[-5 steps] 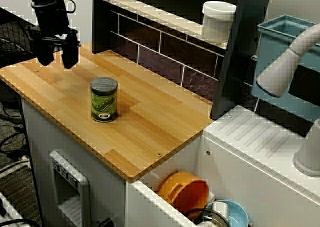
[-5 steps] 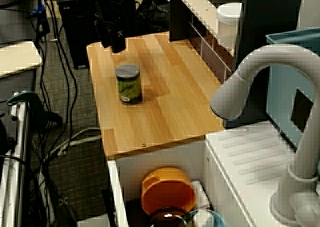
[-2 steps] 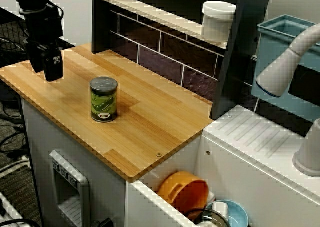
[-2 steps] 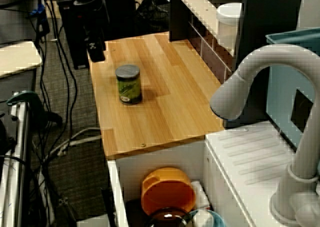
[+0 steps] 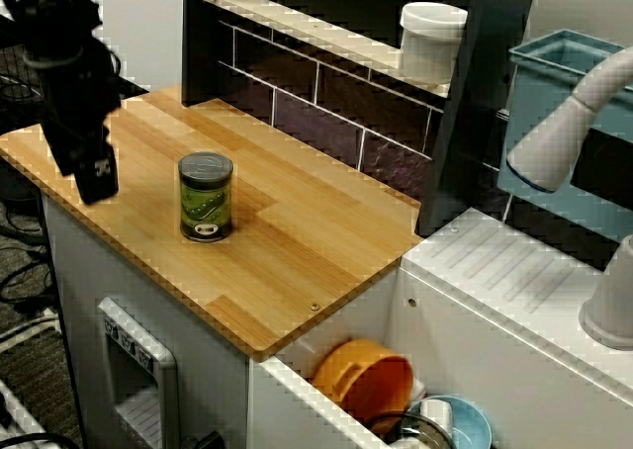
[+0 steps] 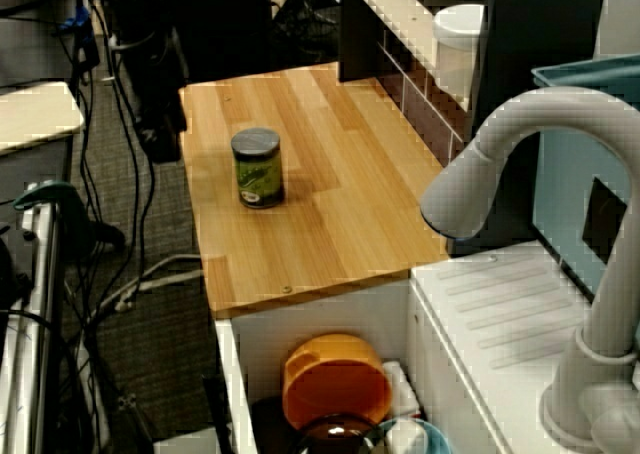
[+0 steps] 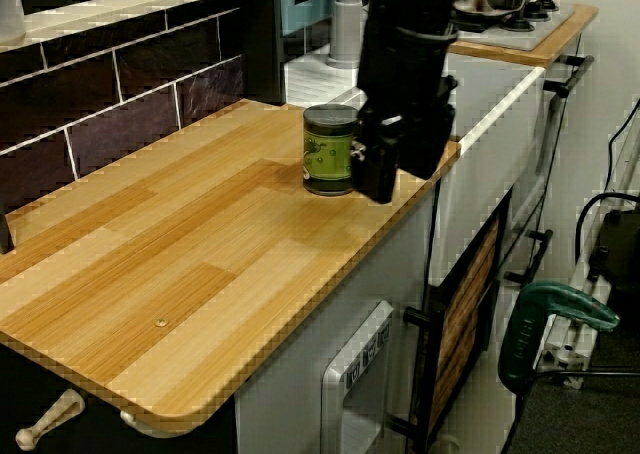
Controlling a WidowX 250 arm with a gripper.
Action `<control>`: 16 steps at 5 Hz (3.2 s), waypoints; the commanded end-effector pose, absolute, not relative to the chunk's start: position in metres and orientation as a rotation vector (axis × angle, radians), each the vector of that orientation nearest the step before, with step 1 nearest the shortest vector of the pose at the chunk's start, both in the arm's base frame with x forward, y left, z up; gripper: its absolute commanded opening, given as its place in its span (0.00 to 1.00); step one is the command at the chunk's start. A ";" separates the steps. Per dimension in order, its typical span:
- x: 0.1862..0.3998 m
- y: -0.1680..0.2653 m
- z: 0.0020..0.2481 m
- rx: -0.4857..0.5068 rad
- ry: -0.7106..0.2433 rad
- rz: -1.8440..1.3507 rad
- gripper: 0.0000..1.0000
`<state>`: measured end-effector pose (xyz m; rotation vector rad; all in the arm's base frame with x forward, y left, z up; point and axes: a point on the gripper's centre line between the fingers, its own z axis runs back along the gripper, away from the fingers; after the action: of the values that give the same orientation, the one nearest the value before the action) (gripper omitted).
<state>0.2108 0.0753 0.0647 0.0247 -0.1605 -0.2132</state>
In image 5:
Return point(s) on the white toy sink basin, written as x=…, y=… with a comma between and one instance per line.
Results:
x=494, y=281

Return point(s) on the green pea can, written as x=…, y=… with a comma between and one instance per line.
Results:
x=205, y=202

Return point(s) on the beige hutch shelf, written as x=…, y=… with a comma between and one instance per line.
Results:
x=297, y=19

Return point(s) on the light blue bowl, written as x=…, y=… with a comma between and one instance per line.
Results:
x=470, y=424

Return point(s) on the blue plastic bin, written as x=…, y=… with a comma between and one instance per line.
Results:
x=593, y=216

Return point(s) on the white cup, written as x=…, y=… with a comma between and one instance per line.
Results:
x=436, y=412

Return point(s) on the wide dark hutch post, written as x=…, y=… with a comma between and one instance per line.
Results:
x=460, y=147

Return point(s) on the grey toy faucet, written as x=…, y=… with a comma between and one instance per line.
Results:
x=549, y=142

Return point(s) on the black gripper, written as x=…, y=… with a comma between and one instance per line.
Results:
x=74, y=113

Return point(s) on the white toy kitchen cabinet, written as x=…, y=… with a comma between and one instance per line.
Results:
x=74, y=281

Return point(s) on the dark tile backsplash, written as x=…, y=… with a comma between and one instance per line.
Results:
x=321, y=113

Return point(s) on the orange plastic bowl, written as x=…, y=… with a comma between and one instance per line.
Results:
x=366, y=385

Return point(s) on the white power strip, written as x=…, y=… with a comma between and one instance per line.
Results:
x=15, y=419
x=29, y=323

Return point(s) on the white lidded plastic jar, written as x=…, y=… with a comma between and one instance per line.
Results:
x=430, y=43

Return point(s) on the grey ice dispenser panel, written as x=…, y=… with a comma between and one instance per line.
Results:
x=165, y=370

